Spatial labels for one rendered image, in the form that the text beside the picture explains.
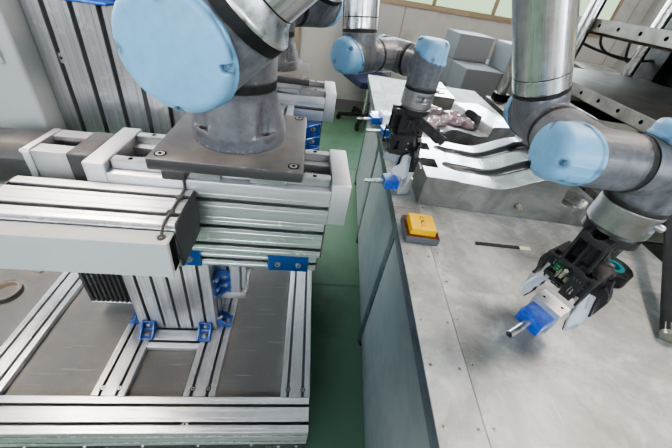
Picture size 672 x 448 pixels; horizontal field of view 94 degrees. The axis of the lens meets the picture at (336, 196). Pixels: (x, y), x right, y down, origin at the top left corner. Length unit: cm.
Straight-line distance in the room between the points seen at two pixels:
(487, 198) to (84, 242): 87
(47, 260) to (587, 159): 71
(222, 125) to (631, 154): 52
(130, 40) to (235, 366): 102
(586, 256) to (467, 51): 299
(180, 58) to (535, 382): 66
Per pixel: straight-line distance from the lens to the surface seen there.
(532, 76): 54
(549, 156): 46
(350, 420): 138
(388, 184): 89
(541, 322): 69
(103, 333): 138
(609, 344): 82
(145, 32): 35
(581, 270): 58
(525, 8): 52
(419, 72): 77
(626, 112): 161
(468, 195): 92
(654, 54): 273
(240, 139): 50
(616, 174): 49
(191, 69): 33
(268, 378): 118
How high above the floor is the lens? 128
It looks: 35 degrees down
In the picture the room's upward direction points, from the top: 10 degrees clockwise
